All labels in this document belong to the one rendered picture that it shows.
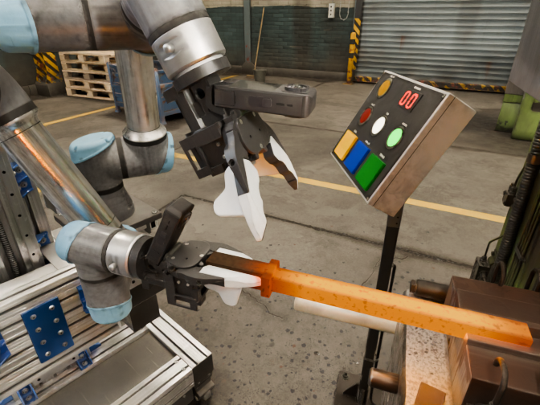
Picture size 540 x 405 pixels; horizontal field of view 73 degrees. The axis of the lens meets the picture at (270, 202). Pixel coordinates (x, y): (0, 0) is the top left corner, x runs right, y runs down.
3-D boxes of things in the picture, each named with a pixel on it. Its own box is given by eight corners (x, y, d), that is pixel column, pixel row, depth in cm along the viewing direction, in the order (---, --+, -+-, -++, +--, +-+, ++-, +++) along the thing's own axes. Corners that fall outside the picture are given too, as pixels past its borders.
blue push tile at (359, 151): (351, 173, 93) (368, 149, 90) (342, 162, 100) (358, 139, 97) (356, 176, 94) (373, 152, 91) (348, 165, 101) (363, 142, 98)
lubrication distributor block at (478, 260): (467, 307, 85) (482, 259, 79) (464, 290, 91) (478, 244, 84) (483, 310, 84) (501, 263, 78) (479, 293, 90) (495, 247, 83)
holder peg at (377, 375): (366, 390, 53) (369, 378, 52) (368, 374, 55) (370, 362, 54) (396, 398, 52) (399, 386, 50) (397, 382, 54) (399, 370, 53)
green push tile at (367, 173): (363, 190, 84) (383, 162, 82) (353, 177, 91) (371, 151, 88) (370, 193, 85) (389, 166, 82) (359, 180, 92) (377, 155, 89)
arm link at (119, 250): (132, 221, 63) (98, 247, 56) (155, 226, 61) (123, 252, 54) (139, 257, 66) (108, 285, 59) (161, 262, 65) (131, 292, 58)
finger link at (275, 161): (269, 182, 58) (234, 149, 51) (303, 169, 55) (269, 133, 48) (269, 198, 56) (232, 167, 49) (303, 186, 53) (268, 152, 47)
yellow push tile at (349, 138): (340, 160, 102) (355, 137, 99) (333, 151, 109) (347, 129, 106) (345, 162, 103) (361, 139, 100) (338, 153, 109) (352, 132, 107)
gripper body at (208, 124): (227, 164, 52) (185, 83, 48) (279, 143, 48) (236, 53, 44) (200, 185, 45) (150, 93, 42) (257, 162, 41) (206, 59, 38)
